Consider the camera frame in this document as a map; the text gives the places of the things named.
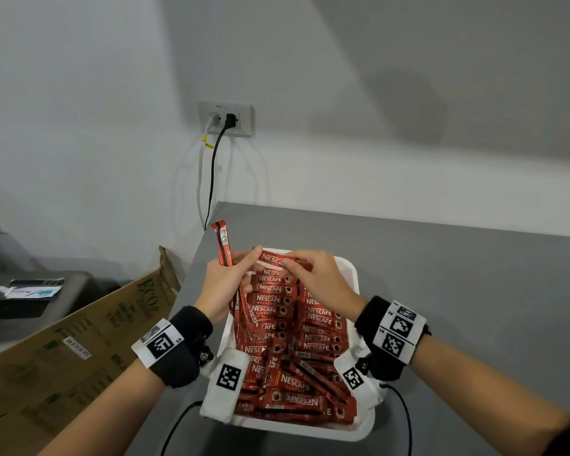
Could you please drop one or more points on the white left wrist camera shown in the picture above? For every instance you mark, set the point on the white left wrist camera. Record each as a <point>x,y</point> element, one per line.
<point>218,403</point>

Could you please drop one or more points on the pile of red Nescafe sachets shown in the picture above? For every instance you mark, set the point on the pile of red Nescafe sachets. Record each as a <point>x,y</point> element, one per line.
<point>275,299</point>

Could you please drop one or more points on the pile of red coffee sachets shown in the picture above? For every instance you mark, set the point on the pile of red coffee sachets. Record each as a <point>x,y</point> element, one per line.
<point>304,394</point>

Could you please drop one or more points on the person's right hand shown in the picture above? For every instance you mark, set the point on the person's right hand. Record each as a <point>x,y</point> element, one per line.
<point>328,280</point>

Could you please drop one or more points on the black left wristband with markers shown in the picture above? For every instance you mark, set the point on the black left wristband with markers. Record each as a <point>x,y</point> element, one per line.
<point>180,365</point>

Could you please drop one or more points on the black wristband with markers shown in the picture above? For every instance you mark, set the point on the black wristband with markers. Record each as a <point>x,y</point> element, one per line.
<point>366,318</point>
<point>180,365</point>

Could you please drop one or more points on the white and blue packet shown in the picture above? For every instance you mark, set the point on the white and blue packet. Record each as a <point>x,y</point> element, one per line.
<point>31,292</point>

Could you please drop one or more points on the black power plug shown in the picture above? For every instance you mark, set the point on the black power plug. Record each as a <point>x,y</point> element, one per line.
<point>230,121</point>

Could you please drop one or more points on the brown cardboard box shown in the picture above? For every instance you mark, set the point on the brown cardboard box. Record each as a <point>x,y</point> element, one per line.
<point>52,379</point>

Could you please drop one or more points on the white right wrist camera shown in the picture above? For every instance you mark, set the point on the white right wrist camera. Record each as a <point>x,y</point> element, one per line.
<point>370,394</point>

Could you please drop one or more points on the person's left forearm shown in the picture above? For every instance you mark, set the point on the person's left forearm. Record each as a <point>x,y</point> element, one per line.
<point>104,413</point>

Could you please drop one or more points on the person's left hand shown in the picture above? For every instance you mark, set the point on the person's left hand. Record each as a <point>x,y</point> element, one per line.
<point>218,289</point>

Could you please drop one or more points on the grey wall socket plate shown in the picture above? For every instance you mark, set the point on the grey wall socket plate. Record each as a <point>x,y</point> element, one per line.
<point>247,119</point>

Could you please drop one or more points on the dark grey printer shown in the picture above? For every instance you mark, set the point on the dark grey printer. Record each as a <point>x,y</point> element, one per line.
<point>33,322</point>

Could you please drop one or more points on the flat black device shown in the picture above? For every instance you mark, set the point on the flat black device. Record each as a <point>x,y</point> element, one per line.
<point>35,282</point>

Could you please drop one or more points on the bunch of Nescafe sachets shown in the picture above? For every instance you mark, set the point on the bunch of Nescafe sachets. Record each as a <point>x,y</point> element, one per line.
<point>223,242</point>

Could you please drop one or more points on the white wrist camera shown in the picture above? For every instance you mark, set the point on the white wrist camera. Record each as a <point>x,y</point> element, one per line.
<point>370,394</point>
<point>218,403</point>

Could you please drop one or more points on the white plastic tray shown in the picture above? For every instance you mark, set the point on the white plastic tray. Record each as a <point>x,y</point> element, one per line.
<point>361,422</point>

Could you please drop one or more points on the person's right forearm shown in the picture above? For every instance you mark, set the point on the person's right forearm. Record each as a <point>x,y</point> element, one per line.
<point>489,403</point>

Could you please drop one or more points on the black right wristband with markers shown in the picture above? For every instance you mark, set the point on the black right wristband with markers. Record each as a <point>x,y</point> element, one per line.
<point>366,318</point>

